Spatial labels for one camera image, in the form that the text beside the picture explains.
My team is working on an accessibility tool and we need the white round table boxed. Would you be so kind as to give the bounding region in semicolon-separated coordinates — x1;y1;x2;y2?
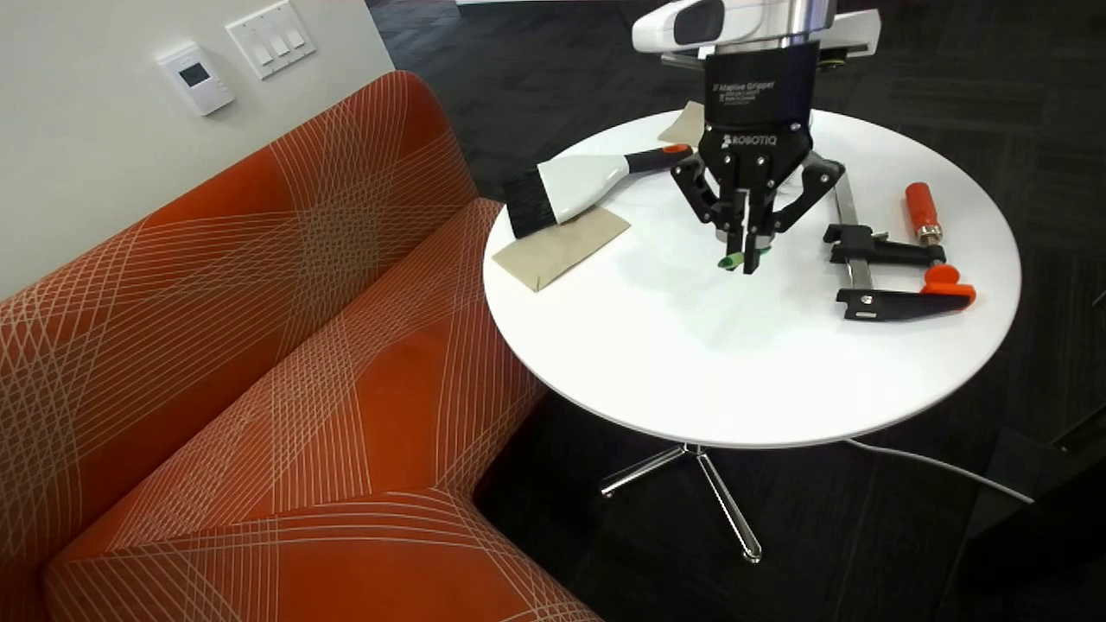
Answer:
482;103;1028;452

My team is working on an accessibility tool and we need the chrome table base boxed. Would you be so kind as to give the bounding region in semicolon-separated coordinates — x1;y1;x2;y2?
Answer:
599;439;771;568

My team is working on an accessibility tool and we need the scraper with black orange handle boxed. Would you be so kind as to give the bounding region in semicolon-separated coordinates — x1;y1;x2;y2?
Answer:
505;143;695;238

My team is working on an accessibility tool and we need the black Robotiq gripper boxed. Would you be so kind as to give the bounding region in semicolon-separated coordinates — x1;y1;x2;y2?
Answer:
670;46;847;277

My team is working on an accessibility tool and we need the white light switch plate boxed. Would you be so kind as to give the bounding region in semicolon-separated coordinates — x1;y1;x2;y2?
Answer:
223;0;318;84

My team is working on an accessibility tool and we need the white wall thermostat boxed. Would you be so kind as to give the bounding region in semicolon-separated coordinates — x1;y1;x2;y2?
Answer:
153;38;239;121

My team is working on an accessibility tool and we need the orange patterned sofa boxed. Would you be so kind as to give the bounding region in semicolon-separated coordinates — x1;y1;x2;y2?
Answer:
0;65;603;622

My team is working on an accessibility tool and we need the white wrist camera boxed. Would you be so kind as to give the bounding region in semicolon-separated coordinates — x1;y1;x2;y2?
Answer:
628;0;884;64

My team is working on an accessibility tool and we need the tan wooden block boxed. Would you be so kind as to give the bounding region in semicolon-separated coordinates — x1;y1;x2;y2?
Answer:
490;204;635;289

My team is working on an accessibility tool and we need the black orange bar clamp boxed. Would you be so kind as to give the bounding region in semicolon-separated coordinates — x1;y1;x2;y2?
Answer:
819;181;982;323

